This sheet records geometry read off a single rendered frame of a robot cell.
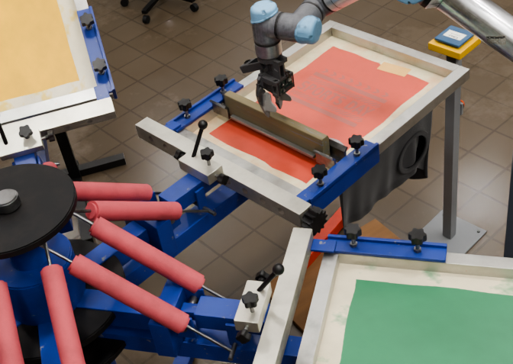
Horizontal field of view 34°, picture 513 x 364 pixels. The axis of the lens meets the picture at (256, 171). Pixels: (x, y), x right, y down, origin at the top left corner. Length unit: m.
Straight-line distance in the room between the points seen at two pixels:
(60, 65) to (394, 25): 2.66
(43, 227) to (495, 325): 1.05
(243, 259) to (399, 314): 1.59
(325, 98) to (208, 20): 2.57
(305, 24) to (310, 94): 0.55
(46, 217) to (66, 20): 0.99
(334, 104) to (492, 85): 1.86
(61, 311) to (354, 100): 1.26
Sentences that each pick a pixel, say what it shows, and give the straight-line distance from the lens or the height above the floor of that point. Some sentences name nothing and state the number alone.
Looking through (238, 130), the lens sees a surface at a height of 0.96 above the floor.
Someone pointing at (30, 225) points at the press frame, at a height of 1.32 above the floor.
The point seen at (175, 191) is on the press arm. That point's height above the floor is 1.04.
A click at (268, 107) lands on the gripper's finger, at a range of 2.44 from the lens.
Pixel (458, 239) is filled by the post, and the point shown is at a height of 0.01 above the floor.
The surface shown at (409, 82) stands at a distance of 2.77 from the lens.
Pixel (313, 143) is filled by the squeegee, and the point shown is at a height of 1.03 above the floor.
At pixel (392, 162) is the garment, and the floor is 0.78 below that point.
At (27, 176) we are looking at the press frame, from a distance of 2.06.
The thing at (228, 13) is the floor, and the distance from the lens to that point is 5.26.
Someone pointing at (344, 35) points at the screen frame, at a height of 0.98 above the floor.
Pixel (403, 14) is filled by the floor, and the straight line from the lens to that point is 5.05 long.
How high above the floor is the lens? 2.53
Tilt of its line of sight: 40 degrees down
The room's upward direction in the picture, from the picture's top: 10 degrees counter-clockwise
